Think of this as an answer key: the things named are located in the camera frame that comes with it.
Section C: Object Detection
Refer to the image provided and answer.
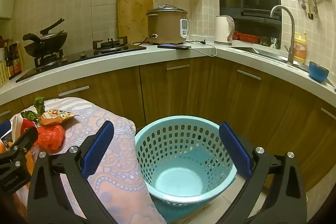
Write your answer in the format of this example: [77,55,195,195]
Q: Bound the red containers on windowsill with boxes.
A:
[234,31,260,43]

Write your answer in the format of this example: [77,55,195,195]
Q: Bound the yellow detergent bottle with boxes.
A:
[293,32,307,64]

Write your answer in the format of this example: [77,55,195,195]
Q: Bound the metal kitchen faucet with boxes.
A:
[270,5,296,65]

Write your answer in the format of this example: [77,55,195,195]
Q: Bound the red label sauce bottle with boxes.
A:
[12,42,23,75]

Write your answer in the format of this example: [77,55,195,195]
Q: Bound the steel kitchen sink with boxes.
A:
[228,46,310,72]

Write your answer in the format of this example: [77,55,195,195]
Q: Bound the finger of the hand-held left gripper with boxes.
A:
[0,126,39,161]

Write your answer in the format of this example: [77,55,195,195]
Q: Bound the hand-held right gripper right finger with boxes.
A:
[219,122,307,224]

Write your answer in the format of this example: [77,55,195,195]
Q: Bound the black wok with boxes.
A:
[22,32,68,58]

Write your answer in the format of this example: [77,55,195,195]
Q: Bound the green leafy vegetable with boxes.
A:
[21,96,46,122]

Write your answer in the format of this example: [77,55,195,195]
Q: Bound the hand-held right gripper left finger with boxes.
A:
[28,120,116,224]

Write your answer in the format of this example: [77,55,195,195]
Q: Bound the brown rice cooker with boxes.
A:
[146,4,188,45]

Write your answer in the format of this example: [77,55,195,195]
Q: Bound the blue bowl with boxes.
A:
[309,61,329,83]

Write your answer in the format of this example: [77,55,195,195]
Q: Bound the orange snack packet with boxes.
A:
[39,109,79,126]

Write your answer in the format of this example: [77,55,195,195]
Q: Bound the orange-red plastic bag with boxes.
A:
[34,124,66,153]

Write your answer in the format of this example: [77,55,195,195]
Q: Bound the white charging cable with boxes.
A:
[189,40,217,58]

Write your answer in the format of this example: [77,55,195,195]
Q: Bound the wooden cutting board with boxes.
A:
[117,0,154,45]

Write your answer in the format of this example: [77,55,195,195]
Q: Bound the dark smartphone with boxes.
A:
[157,43,191,50]

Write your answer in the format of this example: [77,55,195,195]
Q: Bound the yellow printed package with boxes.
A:
[0,47,8,88]

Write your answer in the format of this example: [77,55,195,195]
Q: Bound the pink patterned blanket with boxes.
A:
[10,97,167,224]

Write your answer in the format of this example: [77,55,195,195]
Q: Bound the light blue perforated plastic basket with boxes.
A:
[134,115,237,207]

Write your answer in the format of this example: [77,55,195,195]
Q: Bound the white electric kettle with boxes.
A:
[214,15,235,45]

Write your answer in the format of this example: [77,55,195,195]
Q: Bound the black gas stove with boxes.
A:
[15,36,147,83]

